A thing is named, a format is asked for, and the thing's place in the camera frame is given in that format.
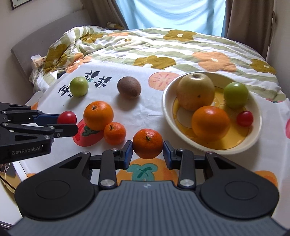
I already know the red cherry tomato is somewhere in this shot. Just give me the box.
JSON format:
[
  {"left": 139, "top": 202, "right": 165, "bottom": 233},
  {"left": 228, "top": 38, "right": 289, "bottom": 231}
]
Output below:
[
  {"left": 57, "top": 111, "right": 77, "bottom": 124},
  {"left": 236, "top": 111, "right": 254, "bottom": 127}
]

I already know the small mandarin with stem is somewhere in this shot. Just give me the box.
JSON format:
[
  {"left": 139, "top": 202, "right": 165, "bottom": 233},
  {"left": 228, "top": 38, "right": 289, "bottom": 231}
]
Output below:
[{"left": 104, "top": 122, "right": 126, "bottom": 145}]

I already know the large orange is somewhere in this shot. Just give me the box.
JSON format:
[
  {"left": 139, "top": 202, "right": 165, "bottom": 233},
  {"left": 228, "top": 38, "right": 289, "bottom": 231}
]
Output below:
[
  {"left": 191, "top": 106, "right": 231, "bottom": 142},
  {"left": 83, "top": 101, "right": 114, "bottom": 131}
]

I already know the green apple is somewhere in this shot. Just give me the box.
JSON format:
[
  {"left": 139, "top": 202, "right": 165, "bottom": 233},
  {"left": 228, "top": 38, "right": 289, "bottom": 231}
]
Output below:
[
  {"left": 69, "top": 77, "right": 89, "bottom": 97},
  {"left": 224, "top": 82, "right": 249, "bottom": 109}
]

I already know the brown kiwi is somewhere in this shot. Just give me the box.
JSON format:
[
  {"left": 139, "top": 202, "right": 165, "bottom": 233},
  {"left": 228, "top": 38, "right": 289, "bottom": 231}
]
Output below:
[{"left": 117, "top": 76, "right": 142, "bottom": 99}]

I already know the cream oval fruit bowl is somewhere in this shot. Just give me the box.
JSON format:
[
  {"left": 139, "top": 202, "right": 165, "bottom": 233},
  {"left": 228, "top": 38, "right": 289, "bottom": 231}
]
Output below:
[{"left": 162, "top": 72, "right": 262, "bottom": 155}]

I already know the large orange in bowl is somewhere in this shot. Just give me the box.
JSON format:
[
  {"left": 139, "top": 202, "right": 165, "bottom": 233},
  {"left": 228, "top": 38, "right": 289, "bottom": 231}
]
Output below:
[{"left": 191, "top": 106, "right": 231, "bottom": 142}]

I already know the white fruit print cloth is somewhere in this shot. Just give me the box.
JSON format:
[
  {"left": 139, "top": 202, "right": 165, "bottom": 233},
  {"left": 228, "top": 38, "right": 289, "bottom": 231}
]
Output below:
[{"left": 15, "top": 61, "right": 289, "bottom": 227}]

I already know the small cardboard box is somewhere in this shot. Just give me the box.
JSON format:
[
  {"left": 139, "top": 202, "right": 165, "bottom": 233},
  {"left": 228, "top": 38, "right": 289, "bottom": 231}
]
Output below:
[{"left": 30, "top": 55, "right": 46, "bottom": 69}]

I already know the yellow pear in bowl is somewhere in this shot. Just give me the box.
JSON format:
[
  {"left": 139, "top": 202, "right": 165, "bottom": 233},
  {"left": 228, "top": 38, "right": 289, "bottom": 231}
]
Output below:
[{"left": 177, "top": 73, "right": 215, "bottom": 112}]

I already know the red cherry tomato in bowl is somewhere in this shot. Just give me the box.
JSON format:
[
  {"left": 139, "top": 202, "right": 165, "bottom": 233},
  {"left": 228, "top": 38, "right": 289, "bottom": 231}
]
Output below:
[{"left": 236, "top": 111, "right": 254, "bottom": 127}]

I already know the grey bed headboard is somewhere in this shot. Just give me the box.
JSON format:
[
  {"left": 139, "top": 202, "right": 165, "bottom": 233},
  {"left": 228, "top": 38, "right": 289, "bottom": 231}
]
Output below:
[{"left": 11, "top": 10, "right": 91, "bottom": 79}]

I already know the green apple in bowl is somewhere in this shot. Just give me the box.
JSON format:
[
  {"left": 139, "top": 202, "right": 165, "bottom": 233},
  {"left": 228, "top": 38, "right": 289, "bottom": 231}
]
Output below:
[{"left": 224, "top": 82, "right": 249, "bottom": 109}]

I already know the floral striped quilt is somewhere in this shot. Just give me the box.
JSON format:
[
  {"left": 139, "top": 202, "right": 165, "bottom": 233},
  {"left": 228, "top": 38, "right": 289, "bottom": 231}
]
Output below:
[{"left": 29, "top": 26, "right": 286, "bottom": 102}]

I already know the brown left curtain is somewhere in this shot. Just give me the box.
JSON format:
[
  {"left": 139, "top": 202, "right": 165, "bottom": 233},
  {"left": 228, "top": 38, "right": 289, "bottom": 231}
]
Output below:
[{"left": 81, "top": 0, "right": 128, "bottom": 30}]

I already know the brown curtain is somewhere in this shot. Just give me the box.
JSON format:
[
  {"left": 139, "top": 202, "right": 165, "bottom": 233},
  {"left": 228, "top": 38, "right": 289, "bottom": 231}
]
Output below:
[
  {"left": 225, "top": 0, "right": 275, "bottom": 58},
  {"left": 81, "top": 0, "right": 128, "bottom": 30}
]

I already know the light blue window sheet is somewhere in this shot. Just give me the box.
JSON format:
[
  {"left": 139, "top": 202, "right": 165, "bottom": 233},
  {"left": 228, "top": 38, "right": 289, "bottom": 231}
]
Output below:
[{"left": 117, "top": 0, "right": 226, "bottom": 36}]

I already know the brown right curtain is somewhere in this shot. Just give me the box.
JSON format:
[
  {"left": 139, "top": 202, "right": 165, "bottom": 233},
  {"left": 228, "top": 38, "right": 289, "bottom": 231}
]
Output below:
[{"left": 225, "top": 0, "right": 275, "bottom": 58}]

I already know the framed wall picture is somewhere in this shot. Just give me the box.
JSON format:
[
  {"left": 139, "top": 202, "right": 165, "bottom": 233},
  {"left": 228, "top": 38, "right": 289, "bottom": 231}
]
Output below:
[{"left": 10, "top": 0, "right": 31, "bottom": 10}]

